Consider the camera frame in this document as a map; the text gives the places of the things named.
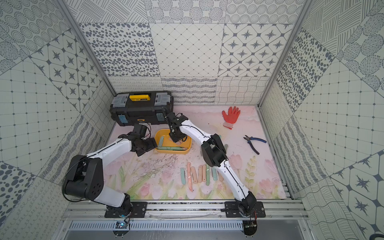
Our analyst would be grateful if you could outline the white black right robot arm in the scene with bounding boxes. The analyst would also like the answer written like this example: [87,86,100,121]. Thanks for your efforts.
[163,110,257,217]

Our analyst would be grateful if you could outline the pink folding fruit knife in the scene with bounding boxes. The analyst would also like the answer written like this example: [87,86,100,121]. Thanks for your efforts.
[191,167,198,184]

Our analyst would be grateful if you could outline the black Deli toolbox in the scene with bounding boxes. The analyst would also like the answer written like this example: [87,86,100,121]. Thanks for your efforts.
[110,91,174,127]

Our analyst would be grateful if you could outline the teal folding fruit knife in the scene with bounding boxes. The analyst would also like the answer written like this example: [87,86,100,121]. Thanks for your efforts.
[212,168,218,181]

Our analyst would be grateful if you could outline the blue handled pliers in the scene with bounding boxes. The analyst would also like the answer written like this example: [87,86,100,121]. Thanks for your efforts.
[243,134,268,156]

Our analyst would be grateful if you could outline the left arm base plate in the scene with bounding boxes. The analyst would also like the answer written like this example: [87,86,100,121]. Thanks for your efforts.
[105,202,148,219]

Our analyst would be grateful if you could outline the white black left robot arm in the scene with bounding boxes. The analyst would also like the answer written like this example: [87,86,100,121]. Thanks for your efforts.
[62,124,157,215]

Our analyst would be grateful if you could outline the aluminium front rail frame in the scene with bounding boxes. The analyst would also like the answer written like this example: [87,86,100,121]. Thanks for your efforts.
[53,192,315,240]

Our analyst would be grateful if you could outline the green folding fruit knife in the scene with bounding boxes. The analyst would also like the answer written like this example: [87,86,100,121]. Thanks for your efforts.
[205,165,210,186]

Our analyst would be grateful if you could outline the mint folding knife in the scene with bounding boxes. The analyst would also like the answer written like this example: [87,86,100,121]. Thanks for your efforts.
[180,168,187,185]

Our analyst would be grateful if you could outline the long coral fruit knife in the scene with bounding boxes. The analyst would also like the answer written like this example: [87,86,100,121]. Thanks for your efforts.
[187,162,194,192]

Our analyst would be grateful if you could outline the yellow plastic storage tray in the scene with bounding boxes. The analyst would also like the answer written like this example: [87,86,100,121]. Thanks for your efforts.
[155,129,192,155]

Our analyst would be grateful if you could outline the red work glove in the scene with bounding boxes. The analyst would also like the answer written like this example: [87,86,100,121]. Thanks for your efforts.
[222,106,241,129]

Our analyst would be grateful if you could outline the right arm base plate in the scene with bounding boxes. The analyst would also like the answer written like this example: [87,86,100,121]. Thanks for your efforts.
[221,201,266,218]

